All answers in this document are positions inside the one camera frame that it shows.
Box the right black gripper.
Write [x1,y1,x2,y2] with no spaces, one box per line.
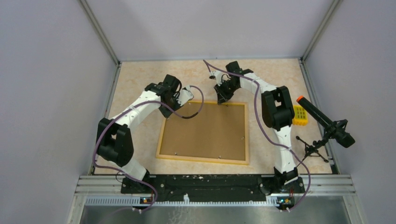
[214,80,240,105]

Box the yellow picture frame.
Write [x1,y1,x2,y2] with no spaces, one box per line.
[156,100,249,165]

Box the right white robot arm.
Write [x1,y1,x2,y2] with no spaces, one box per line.
[209,61,298,192]

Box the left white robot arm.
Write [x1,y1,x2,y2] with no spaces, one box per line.
[94,75,193,193]

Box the yellow screw box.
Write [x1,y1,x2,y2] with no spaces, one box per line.
[292,105,308,126]

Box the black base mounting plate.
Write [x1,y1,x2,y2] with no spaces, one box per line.
[120,174,305,202]

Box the black mini tripod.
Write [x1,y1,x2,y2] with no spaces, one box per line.
[296,136,329,163]

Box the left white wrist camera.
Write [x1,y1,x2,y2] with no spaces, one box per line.
[177,86,194,105]

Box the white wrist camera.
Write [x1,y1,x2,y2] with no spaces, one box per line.
[209,70,223,85]
[177,86,194,105]

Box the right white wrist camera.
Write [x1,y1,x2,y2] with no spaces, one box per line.
[209,70,223,85]

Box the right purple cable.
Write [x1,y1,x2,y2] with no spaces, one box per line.
[202,59,311,213]

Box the purple cable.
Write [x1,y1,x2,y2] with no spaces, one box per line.
[92,85,205,214]
[202,59,311,213]

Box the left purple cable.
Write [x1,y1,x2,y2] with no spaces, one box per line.
[92,85,205,214]

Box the white cable duct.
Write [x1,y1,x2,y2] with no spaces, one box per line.
[85,195,279,207]

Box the aluminium front rail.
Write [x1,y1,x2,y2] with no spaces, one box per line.
[74,175,356,196]

